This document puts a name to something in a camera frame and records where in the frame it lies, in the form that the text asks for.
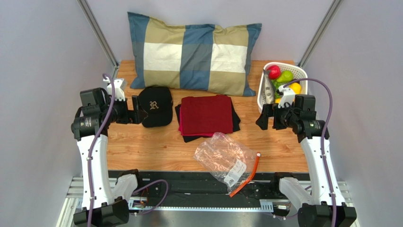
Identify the aluminium frame rail base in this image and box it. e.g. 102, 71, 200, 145
56, 176, 359, 227

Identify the right aluminium corner post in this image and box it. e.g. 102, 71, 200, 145
298, 0, 343, 68

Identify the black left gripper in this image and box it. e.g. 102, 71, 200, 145
100, 95, 147, 125

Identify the green grape bunch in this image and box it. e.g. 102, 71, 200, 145
271, 80, 282, 99

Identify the grey toy fish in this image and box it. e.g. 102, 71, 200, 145
263, 69, 276, 104

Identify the white perforated plastic basket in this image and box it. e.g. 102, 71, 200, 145
257, 62, 308, 114

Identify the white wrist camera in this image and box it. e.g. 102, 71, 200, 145
278, 86, 296, 108
103, 78, 127, 101

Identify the red apple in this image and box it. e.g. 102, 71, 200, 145
266, 65, 281, 80

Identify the dark red folded cloth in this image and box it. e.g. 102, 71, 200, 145
179, 95, 234, 136

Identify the black cap with letter R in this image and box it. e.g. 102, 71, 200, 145
139, 87, 173, 128

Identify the blue beige checkered pillow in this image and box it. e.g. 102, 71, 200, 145
127, 12, 262, 96

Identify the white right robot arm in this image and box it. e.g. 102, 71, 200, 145
256, 95, 357, 227

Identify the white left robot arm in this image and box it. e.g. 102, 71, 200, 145
71, 87, 147, 227

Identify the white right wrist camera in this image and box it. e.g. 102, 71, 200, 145
278, 86, 296, 108

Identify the green pear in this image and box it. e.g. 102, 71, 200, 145
276, 70, 294, 83

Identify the yellow pear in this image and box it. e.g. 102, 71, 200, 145
289, 82, 302, 95

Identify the aluminium corner post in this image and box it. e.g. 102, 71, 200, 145
77, 0, 120, 78
298, 0, 343, 68

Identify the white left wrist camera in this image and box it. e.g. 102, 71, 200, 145
103, 78, 127, 101

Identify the left aluminium corner post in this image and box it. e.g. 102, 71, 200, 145
77, 0, 120, 78

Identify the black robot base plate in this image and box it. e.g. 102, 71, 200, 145
127, 169, 309, 208

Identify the clear zip bag orange zipper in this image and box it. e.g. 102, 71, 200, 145
194, 132, 261, 198

